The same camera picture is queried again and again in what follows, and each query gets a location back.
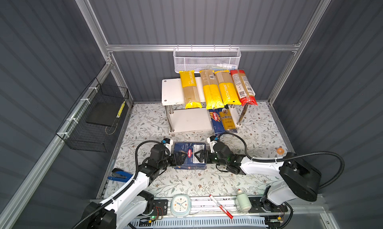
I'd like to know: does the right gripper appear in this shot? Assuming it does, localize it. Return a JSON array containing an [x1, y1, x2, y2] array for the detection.
[[193, 149, 227, 168]]

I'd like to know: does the blue Barilla pasta box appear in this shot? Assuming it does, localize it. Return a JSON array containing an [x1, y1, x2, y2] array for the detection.
[[173, 142, 206, 170]]

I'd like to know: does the blue Barilla spaghetti box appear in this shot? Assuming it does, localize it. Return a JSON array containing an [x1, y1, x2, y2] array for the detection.
[[208, 109, 225, 135]]

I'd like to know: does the blue yellow spaghetti bag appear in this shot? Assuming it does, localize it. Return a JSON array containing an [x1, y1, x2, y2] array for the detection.
[[218, 105, 237, 133]]

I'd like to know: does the yellow Pastatime bag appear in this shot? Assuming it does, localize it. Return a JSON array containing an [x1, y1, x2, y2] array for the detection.
[[199, 70, 224, 110], [214, 70, 241, 105], [179, 70, 202, 109]]

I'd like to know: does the red spaghetti bag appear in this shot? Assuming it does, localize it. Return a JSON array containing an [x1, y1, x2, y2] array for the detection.
[[230, 70, 258, 106]]

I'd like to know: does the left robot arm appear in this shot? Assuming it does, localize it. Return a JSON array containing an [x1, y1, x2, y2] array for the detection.
[[73, 138, 188, 229]]

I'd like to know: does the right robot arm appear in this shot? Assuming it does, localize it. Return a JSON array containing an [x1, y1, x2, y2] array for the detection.
[[196, 136, 345, 206]]

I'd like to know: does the white two-tier shelf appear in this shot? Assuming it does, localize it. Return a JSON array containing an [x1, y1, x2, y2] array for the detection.
[[161, 74, 257, 135]]

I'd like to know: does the mint alarm clock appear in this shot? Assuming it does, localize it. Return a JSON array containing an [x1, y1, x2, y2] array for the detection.
[[170, 194, 192, 218]]

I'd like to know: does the floral table mat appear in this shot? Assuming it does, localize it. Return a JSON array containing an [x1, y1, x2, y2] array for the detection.
[[114, 102, 289, 198]]

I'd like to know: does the blue object at left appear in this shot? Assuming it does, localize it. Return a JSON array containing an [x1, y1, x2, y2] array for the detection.
[[107, 168, 133, 183]]

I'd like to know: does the small white bottle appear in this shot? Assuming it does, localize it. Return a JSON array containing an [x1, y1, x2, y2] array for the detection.
[[235, 189, 252, 212]]

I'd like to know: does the red white marker pen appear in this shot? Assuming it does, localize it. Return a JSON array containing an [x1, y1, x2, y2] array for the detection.
[[209, 195, 233, 219]]

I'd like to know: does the yellow green brush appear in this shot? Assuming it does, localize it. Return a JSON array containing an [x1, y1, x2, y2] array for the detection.
[[116, 101, 126, 118]]

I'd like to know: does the orange round sticker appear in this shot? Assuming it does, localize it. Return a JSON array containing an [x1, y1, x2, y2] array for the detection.
[[276, 148, 285, 155]]

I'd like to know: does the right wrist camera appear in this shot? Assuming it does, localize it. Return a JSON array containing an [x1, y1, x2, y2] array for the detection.
[[207, 136, 219, 153]]

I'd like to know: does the white slotted cable duct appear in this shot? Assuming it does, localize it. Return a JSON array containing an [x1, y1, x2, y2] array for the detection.
[[130, 216, 269, 229]]

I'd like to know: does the black wire basket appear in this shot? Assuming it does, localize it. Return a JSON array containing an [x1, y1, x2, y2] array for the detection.
[[56, 79, 130, 153]]

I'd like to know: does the white wire mesh basket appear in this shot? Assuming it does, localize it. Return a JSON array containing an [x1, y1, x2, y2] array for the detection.
[[173, 47, 241, 73]]

